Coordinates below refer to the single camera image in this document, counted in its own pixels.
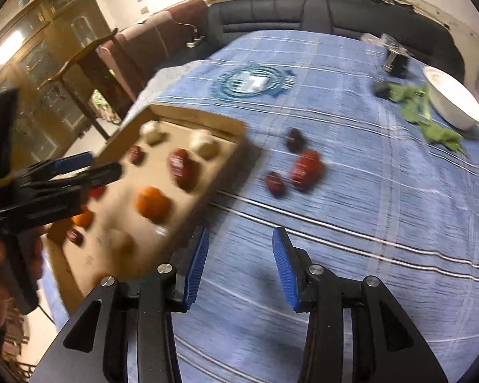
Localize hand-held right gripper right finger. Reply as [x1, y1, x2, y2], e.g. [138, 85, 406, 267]
[272, 227, 450, 383]

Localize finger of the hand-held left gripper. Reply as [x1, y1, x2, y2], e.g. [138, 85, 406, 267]
[83, 162, 124, 189]
[48, 151, 95, 174]

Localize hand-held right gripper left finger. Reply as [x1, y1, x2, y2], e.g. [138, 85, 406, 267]
[30, 227, 210, 383]

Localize small orange mandarin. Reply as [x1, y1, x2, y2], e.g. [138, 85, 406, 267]
[72, 207, 95, 229]

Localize large orange mandarin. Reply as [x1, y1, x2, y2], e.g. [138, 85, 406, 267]
[135, 186, 171, 224]

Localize shallow cardboard box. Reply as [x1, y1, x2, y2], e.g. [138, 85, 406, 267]
[44, 103, 248, 314]

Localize beige vegetable chunk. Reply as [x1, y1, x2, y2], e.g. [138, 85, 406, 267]
[189, 130, 219, 160]
[140, 120, 166, 146]

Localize large red jujube date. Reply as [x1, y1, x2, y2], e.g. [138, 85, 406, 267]
[289, 149, 325, 187]
[168, 148, 196, 192]

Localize wooden chair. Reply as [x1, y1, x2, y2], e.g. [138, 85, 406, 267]
[40, 27, 123, 140]

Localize wooden glass cabinet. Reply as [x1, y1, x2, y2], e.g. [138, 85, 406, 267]
[0, 0, 118, 168]

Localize dark purple plum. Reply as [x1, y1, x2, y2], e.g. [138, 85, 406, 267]
[285, 128, 307, 152]

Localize maroon sofa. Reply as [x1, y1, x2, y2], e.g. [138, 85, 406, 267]
[100, 0, 210, 120]

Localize green vegetable leaves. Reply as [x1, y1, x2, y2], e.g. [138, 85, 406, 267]
[387, 83, 466, 154]

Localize white bowl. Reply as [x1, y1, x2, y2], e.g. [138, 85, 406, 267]
[423, 67, 479, 130]

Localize black sofa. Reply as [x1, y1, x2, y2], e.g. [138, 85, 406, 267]
[205, 0, 466, 84]

